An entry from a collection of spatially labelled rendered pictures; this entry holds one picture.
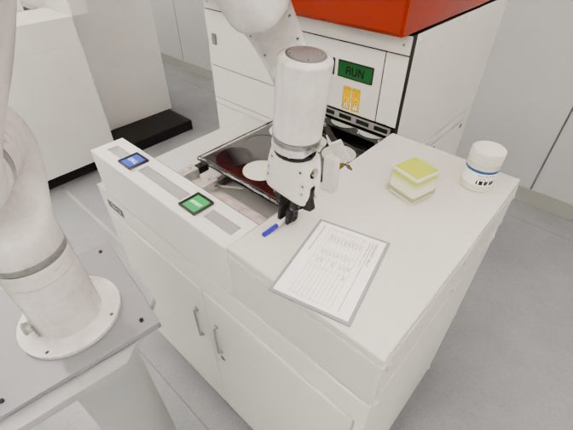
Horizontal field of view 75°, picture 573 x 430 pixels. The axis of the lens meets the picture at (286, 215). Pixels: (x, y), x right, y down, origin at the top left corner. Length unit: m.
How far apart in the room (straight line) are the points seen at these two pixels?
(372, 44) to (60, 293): 0.91
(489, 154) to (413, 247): 0.28
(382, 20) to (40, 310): 0.93
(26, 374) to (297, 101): 0.66
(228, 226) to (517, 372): 1.44
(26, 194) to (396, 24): 0.83
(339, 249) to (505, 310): 1.45
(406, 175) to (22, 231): 0.70
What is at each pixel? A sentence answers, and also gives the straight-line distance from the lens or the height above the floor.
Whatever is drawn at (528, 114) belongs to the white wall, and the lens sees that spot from 2.60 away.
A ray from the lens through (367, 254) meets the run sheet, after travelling 0.71.
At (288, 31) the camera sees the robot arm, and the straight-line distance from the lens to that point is 0.64.
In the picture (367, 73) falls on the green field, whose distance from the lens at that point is 1.12.
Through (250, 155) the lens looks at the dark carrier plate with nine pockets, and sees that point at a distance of 1.11.
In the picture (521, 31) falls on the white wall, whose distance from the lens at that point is 2.51.
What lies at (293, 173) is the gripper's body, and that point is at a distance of 0.65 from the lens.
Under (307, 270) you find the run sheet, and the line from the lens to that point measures 0.67.
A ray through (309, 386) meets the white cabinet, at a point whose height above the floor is 0.72.
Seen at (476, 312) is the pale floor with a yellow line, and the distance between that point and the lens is 2.01.
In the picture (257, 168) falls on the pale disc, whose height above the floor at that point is 0.90.
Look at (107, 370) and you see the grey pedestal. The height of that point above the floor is 0.82.
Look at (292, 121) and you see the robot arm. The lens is 0.59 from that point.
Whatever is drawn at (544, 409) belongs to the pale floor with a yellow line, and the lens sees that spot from 1.86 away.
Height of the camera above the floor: 1.47
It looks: 40 degrees down
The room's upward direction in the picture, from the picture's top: straight up
